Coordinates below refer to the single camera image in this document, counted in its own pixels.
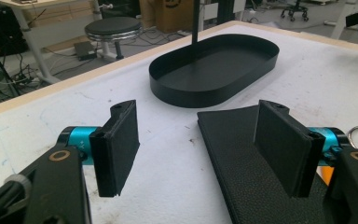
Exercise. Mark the black floor box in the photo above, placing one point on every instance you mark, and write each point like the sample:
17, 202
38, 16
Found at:
85, 49

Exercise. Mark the black office chair base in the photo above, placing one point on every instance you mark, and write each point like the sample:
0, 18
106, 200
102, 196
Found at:
295, 12

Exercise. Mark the black round stool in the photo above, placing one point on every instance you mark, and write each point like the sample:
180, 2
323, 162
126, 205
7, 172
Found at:
113, 26

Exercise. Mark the brown cardboard box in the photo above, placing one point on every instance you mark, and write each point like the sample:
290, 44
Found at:
174, 15

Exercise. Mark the orange tag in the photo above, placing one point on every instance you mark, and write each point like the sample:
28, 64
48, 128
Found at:
325, 174

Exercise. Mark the black metal post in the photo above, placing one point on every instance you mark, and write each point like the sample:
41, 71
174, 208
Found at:
226, 11

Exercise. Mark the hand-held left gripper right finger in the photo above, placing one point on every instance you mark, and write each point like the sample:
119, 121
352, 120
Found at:
284, 149

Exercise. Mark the black oval tray with pole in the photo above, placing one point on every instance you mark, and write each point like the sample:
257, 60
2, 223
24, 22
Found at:
211, 71

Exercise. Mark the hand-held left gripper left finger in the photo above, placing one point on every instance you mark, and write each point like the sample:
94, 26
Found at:
115, 149

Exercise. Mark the white table frame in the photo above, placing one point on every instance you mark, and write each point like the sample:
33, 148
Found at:
341, 21

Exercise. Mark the white desk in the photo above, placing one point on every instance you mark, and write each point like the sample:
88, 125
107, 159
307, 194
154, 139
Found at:
35, 46

